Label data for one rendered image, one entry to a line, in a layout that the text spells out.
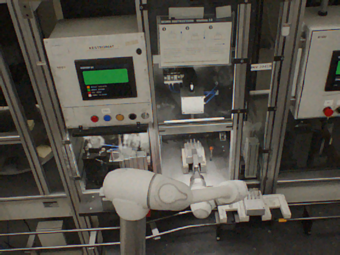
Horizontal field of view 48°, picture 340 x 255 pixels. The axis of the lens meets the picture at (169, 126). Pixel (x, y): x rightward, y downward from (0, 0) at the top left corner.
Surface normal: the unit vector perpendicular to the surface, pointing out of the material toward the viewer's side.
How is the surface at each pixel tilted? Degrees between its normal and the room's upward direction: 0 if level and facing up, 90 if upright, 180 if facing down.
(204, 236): 0
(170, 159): 0
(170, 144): 0
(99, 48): 90
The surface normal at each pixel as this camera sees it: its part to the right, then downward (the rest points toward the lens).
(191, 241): -0.05, -0.80
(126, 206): -0.29, 0.41
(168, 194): -0.08, -0.19
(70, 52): 0.04, 0.59
